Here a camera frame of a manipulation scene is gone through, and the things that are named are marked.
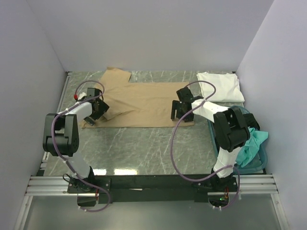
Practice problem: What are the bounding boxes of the tan t shirt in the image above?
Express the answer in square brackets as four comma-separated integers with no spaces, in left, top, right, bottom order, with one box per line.
[93,67,187,128]

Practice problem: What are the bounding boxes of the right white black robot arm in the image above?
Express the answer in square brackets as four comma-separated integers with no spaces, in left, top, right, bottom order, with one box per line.
[171,87,250,191]

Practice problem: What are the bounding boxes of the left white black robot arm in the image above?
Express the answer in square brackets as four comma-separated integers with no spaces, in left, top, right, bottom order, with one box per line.
[43,88,109,193]

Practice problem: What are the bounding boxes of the folded white t shirt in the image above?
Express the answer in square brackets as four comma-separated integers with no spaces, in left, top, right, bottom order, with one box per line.
[197,72,245,103]

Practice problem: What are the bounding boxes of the black t shirt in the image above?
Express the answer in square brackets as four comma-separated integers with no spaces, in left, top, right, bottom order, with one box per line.
[243,113,260,130]

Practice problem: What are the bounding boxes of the teal t shirt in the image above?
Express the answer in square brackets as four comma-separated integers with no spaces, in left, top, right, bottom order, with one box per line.
[236,127,269,168]

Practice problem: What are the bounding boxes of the black base beam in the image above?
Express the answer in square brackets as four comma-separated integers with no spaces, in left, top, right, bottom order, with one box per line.
[76,174,231,208]

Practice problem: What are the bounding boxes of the teal plastic laundry basket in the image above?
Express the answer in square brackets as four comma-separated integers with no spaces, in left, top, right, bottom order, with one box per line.
[207,120,268,174]

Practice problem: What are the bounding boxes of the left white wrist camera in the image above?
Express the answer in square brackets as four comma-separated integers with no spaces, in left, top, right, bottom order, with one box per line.
[73,92,87,101]

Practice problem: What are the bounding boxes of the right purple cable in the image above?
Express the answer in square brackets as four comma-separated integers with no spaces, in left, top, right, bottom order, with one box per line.
[169,80,240,209]

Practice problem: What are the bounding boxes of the purple cable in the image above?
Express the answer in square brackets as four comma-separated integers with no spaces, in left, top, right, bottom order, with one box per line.
[169,80,240,209]
[52,80,112,213]

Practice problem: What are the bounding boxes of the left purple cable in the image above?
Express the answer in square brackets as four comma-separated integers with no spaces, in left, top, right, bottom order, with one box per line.
[52,80,112,213]

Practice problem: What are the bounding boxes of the aluminium rail frame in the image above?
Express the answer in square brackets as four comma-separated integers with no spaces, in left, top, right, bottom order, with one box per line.
[25,71,278,196]

